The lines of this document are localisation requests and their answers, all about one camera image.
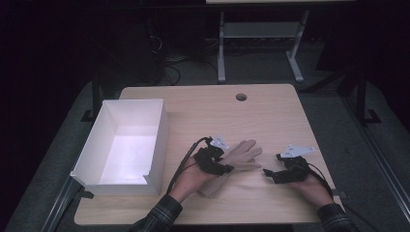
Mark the person's right hand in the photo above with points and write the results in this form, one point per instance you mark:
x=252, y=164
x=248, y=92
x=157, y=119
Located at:
x=314, y=190

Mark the person's left hand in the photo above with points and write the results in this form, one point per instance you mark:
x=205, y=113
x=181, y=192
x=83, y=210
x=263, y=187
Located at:
x=190, y=180

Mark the white rectangular open box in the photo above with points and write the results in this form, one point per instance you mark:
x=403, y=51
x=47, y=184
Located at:
x=129, y=154

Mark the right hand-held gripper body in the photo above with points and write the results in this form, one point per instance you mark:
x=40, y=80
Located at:
x=296, y=170

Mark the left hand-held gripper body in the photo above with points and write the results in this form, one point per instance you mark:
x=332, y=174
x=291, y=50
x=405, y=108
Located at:
x=208, y=159

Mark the grey round table grommet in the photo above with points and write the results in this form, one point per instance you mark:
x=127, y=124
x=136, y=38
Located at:
x=241, y=97

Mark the aluminium floor rail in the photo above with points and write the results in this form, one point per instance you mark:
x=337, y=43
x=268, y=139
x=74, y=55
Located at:
x=383, y=161
x=58, y=206

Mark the black metal stand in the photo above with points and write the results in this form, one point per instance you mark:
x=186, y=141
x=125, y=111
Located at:
x=95, y=96
x=361, y=96

